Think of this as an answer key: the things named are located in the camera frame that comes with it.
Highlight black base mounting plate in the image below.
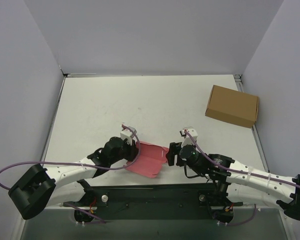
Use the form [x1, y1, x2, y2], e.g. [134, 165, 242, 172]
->
[64, 183, 242, 223]

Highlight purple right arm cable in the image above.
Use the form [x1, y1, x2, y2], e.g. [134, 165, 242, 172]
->
[184, 131, 300, 193]

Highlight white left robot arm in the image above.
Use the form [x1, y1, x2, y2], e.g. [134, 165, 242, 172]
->
[8, 137, 141, 220]

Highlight pink paper box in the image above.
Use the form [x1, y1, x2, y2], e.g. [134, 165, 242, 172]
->
[125, 142, 169, 179]

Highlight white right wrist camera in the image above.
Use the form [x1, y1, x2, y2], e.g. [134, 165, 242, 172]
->
[179, 126, 198, 148]

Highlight brown cardboard box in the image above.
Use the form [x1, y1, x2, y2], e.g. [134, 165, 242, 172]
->
[205, 85, 259, 129]

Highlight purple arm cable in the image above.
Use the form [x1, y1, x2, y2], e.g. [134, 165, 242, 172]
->
[0, 124, 141, 192]
[184, 131, 300, 193]

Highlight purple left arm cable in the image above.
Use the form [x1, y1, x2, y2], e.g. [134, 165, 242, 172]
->
[0, 124, 141, 192]

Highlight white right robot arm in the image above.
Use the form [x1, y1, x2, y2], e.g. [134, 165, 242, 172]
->
[165, 142, 300, 221]

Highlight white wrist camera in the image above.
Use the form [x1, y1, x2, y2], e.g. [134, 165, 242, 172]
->
[120, 124, 137, 146]
[179, 126, 198, 148]

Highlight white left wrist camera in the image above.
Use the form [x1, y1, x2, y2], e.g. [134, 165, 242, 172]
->
[120, 124, 137, 146]

